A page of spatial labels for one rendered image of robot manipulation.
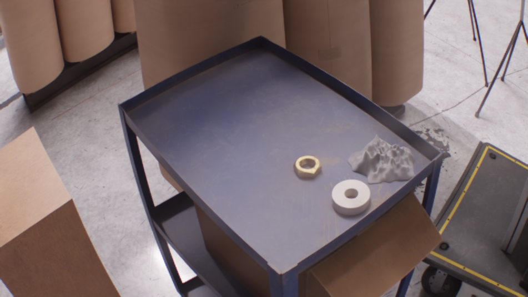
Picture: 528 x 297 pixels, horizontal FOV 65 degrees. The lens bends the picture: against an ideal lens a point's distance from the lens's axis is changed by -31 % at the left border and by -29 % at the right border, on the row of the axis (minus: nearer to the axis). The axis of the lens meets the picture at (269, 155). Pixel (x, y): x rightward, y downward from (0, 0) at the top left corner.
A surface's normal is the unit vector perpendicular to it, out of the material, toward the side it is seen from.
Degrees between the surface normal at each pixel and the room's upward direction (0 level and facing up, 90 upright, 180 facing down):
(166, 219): 0
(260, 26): 90
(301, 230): 0
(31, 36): 90
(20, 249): 90
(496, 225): 0
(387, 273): 26
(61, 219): 90
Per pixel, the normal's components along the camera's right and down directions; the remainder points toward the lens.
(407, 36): 0.66, 0.47
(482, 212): -0.06, -0.75
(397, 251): 0.22, -0.46
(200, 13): 0.07, 0.65
